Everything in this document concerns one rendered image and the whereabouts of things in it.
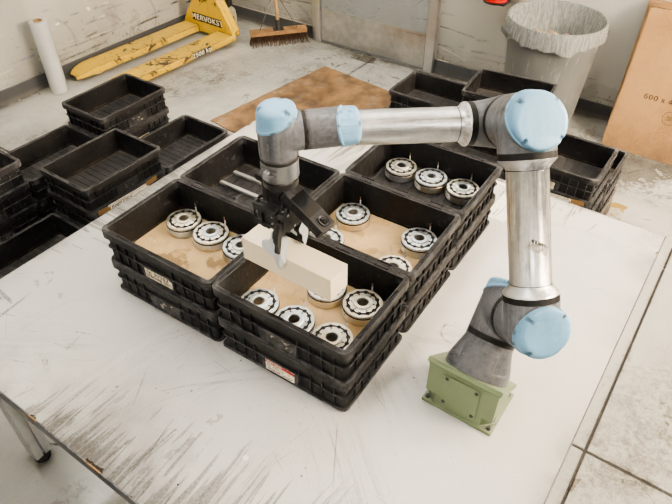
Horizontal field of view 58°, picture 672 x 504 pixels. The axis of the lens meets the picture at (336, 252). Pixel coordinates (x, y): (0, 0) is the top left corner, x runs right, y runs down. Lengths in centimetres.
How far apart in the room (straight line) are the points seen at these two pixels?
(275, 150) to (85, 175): 180
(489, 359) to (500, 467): 25
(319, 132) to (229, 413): 75
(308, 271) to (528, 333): 46
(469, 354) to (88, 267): 119
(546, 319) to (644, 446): 133
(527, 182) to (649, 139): 286
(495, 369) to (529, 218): 38
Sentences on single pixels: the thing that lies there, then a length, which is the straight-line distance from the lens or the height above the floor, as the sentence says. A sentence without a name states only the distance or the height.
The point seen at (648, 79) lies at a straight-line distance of 404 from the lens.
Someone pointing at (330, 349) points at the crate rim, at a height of 93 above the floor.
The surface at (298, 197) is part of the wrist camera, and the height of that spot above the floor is 126.
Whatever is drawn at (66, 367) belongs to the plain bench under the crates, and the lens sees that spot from 176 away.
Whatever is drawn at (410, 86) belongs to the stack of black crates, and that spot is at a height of 42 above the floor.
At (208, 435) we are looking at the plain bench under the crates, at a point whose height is 70.
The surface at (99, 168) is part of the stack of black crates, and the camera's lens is 289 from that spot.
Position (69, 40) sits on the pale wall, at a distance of 498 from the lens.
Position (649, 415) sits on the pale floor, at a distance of 265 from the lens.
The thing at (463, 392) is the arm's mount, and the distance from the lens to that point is 147.
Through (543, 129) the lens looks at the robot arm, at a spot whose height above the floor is 139.
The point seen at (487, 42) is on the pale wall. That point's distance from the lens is 451.
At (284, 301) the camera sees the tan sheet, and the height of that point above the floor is 83.
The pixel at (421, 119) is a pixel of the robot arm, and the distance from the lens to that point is 131.
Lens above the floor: 197
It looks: 41 degrees down
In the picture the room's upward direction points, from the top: straight up
